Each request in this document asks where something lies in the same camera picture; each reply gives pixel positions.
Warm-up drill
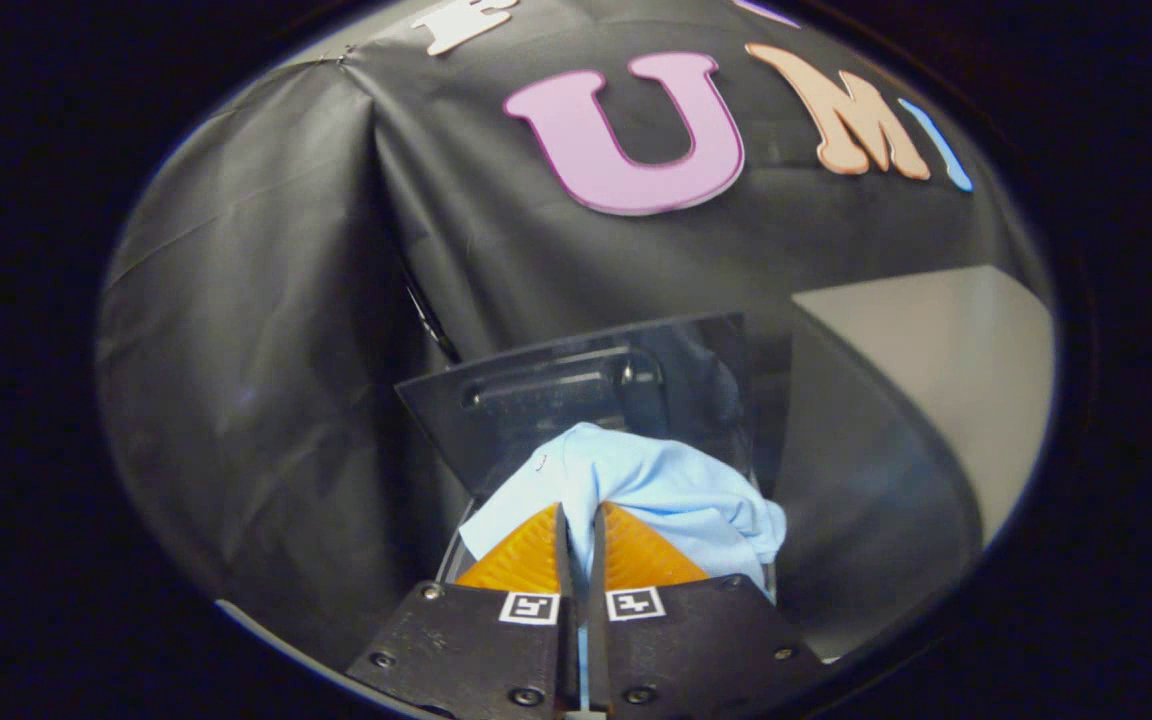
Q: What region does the black backdrop cloth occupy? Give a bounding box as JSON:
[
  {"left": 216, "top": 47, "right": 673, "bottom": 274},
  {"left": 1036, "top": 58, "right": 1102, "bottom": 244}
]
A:
[{"left": 96, "top": 0, "right": 1047, "bottom": 661}]

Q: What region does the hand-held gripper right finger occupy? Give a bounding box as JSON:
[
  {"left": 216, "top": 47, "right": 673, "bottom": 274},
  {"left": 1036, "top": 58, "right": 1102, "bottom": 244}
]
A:
[{"left": 588, "top": 500, "right": 827, "bottom": 716}]

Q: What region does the light blue garment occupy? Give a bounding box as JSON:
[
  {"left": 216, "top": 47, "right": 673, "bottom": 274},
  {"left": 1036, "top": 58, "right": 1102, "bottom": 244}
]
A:
[{"left": 458, "top": 422, "right": 787, "bottom": 601}]

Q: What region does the beige and grey cabinet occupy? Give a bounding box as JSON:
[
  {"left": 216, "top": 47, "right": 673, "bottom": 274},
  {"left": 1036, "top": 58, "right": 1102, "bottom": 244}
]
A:
[{"left": 771, "top": 262, "right": 1057, "bottom": 661}]

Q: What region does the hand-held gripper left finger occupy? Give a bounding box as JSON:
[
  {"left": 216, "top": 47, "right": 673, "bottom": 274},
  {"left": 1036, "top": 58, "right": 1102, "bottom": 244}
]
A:
[{"left": 346, "top": 503, "right": 579, "bottom": 716}]

